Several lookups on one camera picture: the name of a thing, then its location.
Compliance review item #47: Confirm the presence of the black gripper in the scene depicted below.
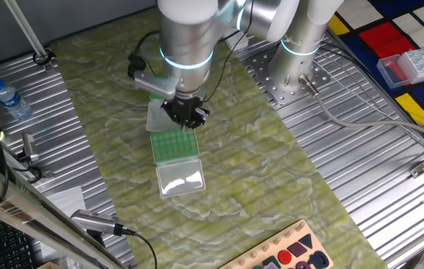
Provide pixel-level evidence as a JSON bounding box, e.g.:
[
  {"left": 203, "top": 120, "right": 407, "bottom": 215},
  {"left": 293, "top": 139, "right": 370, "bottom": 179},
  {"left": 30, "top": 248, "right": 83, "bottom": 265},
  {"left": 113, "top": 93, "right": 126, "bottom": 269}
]
[{"left": 161, "top": 95, "right": 211, "bottom": 131}]

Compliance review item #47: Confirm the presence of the green rack pipette tip box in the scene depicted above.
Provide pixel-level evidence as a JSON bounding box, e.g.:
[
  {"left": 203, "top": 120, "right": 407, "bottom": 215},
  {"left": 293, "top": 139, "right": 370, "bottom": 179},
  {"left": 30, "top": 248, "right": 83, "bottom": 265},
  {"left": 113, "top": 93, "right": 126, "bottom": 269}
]
[
  {"left": 150, "top": 127, "right": 207, "bottom": 200},
  {"left": 145, "top": 73, "right": 178, "bottom": 133}
]

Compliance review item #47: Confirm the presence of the white pipette tip box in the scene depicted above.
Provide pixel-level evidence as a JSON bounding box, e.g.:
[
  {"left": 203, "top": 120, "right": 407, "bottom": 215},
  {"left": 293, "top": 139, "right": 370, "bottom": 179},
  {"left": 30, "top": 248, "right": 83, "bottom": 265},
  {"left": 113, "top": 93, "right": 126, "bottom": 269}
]
[{"left": 375, "top": 47, "right": 424, "bottom": 90}]

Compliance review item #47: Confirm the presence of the green marble pattern mat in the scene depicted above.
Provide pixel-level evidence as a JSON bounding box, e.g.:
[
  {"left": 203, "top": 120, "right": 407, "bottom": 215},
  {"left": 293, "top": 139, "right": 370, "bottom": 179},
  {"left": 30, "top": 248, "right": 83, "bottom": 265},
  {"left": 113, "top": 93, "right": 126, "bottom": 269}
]
[{"left": 49, "top": 5, "right": 389, "bottom": 269}]

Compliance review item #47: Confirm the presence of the white paper sheet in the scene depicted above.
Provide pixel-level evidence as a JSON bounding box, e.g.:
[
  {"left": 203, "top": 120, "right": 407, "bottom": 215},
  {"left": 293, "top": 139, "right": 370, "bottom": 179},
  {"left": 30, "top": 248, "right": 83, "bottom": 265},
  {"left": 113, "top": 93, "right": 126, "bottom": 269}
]
[{"left": 45, "top": 185, "right": 87, "bottom": 225}]

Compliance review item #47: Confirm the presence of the wooden shape sorter board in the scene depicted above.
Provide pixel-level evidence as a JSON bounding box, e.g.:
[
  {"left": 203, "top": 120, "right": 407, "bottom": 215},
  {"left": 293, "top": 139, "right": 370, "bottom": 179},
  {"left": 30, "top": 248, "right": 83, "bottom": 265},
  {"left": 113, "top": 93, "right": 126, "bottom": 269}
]
[{"left": 218, "top": 219, "right": 334, "bottom": 269}]

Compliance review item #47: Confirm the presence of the red circle block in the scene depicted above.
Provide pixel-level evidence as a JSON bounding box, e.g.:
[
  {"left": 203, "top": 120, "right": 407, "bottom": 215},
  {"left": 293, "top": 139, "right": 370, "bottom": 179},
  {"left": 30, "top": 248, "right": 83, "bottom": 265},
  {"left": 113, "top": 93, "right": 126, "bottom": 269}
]
[{"left": 277, "top": 249, "right": 293, "bottom": 265}]

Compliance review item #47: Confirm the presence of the navy triangle block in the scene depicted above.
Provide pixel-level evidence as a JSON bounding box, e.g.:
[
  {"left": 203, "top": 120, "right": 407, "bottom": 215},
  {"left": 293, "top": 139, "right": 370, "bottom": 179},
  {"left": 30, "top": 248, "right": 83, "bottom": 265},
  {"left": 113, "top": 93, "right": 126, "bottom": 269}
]
[{"left": 298, "top": 233, "right": 314, "bottom": 250}]

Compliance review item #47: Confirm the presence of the purple square block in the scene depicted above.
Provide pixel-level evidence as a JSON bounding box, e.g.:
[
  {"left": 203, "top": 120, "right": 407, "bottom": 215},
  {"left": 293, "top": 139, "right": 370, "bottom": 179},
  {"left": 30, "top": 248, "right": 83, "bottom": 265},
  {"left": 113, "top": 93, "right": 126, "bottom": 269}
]
[{"left": 286, "top": 241, "right": 309, "bottom": 258}]

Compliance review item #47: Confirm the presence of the clear water bottle blue cap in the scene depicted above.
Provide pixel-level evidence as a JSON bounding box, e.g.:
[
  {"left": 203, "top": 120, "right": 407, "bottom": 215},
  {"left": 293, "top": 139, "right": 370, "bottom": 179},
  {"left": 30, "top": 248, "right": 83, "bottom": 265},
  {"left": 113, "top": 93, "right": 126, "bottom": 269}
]
[{"left": 0, "top": 77, "right": 34, "bottom": 122}]

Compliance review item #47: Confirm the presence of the navy rounded block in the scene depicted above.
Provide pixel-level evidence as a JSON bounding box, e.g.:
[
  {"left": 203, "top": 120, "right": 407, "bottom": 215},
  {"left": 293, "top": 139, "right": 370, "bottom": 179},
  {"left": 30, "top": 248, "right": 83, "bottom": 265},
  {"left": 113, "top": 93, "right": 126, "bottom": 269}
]
[{"left": 307, "top": 250, "right": 330, "bottom": 269}]

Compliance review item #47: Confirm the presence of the aluminium pole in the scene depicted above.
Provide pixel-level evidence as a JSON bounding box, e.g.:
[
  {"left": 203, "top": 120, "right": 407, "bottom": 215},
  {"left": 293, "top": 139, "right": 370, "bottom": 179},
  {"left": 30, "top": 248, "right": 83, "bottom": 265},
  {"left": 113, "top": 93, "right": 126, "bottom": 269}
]
[{"left": 4, "top": 0, "right": 56, "bottom": 72}]

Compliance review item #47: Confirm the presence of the colourful Mondrian pattern cloth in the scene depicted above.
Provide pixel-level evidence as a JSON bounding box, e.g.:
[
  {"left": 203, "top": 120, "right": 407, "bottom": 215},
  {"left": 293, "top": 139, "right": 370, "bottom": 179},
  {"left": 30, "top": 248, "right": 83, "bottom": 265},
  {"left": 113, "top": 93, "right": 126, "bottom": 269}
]
[{"left": 327, "top": 0, "right": 424, "bottom": 145}]

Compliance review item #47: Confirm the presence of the black keyboard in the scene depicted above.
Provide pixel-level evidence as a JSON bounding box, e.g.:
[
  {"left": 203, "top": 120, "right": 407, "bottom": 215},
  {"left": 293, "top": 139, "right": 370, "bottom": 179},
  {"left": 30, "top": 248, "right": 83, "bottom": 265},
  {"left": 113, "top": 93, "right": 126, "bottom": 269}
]
[{"left": 0, "top": 211, "right": 39, "bottom": 269}]

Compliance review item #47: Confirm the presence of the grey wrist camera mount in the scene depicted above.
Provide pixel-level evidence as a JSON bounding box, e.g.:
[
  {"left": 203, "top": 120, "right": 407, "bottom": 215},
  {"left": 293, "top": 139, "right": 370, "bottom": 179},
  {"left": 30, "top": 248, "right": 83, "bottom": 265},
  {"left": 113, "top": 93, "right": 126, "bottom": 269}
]
[{"left": 127, "top": 55, "right": 179, "bottom": 101}]

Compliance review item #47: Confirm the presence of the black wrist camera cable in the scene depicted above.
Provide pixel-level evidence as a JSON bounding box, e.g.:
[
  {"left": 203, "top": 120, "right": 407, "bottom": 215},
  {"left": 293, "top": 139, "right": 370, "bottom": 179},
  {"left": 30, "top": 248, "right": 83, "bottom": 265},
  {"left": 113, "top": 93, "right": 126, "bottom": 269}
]
[{"left": 202, "top": 0, "right": 256, "bottom": 104}]

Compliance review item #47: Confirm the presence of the silver perforated base plate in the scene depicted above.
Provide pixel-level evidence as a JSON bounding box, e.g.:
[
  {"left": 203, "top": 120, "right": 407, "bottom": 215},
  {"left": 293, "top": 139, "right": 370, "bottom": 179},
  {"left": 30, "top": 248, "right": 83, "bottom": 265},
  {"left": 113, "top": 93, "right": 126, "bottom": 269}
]
[{"left": 247, "top": 45, "right": 333, "bottom": 108}]

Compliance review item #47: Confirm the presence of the silver camera with black mount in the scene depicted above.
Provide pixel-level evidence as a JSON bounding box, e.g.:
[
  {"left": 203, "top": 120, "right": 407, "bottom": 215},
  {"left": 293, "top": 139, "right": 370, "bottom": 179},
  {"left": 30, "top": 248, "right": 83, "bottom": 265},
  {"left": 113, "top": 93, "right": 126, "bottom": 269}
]
[{"left": 70, "top": 208, "right": 123, "bottom": 247}]

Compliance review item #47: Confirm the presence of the thick grey cable with connector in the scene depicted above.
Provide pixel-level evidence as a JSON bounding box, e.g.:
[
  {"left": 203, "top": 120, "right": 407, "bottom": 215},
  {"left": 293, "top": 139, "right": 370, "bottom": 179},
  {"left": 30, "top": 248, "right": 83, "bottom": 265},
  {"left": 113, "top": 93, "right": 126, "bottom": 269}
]
[{"left": 298, "top": 73, "right": 424, "bottom": 147}]

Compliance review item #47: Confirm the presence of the small silver camera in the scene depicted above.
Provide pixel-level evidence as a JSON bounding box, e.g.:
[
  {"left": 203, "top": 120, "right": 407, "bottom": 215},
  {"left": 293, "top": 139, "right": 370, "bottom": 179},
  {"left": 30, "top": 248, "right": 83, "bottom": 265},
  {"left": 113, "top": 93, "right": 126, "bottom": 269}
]
[{"left": 20, "top": 132, "right": 40, "bottom": 162}]

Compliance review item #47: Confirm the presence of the black looped cable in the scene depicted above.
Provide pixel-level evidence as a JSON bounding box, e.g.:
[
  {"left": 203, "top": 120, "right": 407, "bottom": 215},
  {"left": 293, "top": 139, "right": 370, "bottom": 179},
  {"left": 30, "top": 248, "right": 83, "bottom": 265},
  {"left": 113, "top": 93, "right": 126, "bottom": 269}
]
[{"left": 7, "top": 149, "right": 54, "bottom": 184}]

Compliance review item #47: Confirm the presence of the aluminium frame beam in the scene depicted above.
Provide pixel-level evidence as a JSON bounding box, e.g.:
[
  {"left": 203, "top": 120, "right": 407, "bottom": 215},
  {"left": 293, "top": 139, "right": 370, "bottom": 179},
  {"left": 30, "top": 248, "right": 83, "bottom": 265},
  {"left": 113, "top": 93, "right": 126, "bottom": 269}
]
[{"left": 0, "top": 147, "right": 130, "bottom": 269}]

